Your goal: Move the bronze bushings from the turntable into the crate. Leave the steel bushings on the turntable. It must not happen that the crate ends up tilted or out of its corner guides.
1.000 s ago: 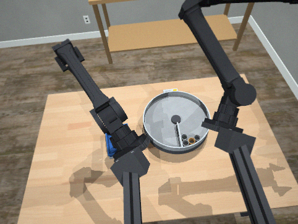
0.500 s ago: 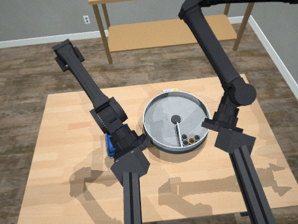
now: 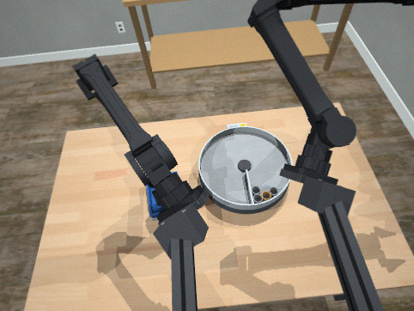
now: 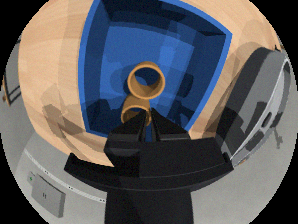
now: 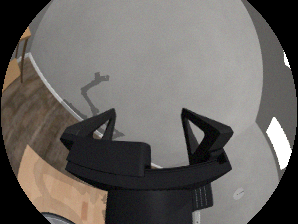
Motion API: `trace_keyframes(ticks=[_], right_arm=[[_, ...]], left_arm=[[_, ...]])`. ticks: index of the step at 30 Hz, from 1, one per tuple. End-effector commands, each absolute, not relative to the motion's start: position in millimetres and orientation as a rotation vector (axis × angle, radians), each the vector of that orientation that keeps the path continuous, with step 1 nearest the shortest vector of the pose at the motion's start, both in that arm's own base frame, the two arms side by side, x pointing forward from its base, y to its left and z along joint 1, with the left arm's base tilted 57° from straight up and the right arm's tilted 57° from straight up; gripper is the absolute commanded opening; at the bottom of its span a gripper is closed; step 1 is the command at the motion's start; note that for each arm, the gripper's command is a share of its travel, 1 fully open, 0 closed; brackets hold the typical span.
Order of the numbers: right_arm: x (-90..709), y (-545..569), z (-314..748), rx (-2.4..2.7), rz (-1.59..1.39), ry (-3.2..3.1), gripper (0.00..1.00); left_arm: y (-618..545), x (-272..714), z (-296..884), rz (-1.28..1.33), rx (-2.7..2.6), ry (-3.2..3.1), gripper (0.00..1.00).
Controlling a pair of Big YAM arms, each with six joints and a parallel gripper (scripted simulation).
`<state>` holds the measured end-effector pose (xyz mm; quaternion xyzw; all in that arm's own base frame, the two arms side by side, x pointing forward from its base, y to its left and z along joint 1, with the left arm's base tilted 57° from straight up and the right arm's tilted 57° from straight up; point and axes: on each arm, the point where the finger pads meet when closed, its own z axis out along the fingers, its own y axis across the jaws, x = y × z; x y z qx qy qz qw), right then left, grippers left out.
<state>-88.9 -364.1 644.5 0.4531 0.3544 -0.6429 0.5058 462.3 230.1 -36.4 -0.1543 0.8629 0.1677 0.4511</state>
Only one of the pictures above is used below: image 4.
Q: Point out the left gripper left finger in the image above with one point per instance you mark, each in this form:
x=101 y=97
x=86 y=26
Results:
x=133 y=129

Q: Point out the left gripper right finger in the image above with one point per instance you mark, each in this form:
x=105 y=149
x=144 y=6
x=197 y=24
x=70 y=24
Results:
x=165 y=130

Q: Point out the blue open tray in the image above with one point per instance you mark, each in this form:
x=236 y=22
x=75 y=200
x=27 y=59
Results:
x=188 y=45

